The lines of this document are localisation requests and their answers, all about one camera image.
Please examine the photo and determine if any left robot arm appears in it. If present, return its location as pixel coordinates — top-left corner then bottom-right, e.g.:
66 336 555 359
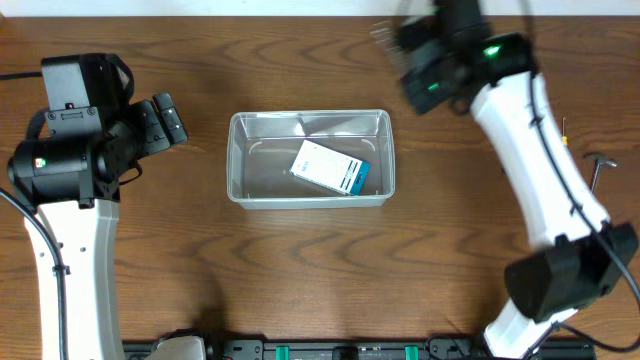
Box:
7 53 189 359

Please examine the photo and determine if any black mounting rail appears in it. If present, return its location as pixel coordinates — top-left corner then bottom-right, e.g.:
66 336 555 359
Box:
123 338 597 360

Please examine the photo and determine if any clear plastic container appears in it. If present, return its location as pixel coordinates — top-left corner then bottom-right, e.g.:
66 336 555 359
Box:
226 109 396 210

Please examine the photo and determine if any black yellow screwdriver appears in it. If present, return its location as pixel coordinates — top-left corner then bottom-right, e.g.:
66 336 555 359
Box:
561 117 568 147

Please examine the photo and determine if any small black handled hammer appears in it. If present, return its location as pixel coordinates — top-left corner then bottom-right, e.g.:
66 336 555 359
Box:
583 152 618 193

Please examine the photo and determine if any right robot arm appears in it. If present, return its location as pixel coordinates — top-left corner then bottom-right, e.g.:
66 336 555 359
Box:
392 0 639 359

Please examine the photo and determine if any white blue cardboard box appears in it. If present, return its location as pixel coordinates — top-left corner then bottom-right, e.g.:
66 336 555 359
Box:
290 140 371 196

